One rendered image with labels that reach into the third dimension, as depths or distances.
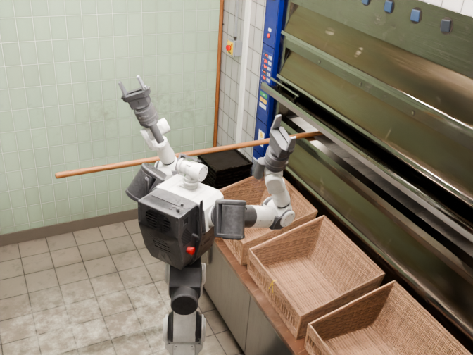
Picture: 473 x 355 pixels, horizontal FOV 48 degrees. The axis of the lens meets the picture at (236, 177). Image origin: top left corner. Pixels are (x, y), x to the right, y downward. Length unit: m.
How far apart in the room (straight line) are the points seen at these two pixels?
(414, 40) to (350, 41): 0.45
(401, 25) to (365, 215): 0.96
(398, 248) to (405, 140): 0.53
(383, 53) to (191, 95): 1.92
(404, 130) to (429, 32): 0.44
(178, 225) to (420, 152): 1.10
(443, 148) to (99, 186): 2.68
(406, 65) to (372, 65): 0.20
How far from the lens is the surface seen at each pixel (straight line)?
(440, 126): 2.34
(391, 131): 2.55
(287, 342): 2.67
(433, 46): 2.35
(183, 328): 2.57
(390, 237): 2.70
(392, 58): 2.54
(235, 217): 2.02
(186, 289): 2.23
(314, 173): 3.14
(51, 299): 3.79
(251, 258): 2.94
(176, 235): 2.02
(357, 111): 2.73
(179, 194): 2.10
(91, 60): 3.81
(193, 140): 4.28
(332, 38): 2.87
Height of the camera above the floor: 2.50
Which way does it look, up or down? 29 degrees down
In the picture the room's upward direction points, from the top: 4 degrees clockwise
